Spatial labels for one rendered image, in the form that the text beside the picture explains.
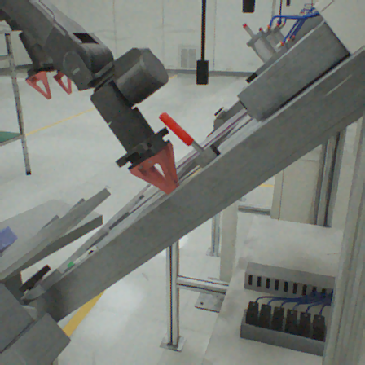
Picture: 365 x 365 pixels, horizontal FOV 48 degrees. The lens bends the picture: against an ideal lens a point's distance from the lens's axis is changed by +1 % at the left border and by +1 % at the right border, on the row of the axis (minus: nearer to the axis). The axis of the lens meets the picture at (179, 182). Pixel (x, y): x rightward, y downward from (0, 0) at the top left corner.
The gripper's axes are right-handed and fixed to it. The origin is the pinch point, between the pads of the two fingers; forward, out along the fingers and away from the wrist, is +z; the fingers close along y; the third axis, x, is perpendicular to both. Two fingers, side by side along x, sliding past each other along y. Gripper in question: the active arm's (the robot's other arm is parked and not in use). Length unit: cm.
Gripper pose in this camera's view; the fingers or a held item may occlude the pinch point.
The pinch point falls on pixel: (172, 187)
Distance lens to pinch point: 69.0
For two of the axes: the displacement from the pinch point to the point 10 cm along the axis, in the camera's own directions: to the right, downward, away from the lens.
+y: 3.1, -3.6, 8.8
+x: -7.7, 4.5, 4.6
